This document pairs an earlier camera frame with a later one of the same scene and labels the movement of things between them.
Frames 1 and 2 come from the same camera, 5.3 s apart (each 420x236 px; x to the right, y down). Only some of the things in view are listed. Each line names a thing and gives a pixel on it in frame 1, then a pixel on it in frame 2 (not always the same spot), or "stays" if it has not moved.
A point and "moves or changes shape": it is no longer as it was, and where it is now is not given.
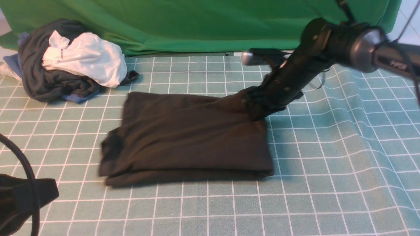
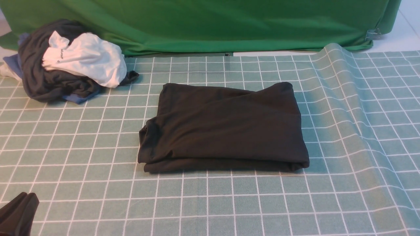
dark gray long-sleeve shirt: (163, 137) moves or changes shape
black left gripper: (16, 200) -> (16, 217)
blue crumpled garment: (12, 60) stays
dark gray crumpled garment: (41, 83) stays
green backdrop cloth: (167, 27) stays
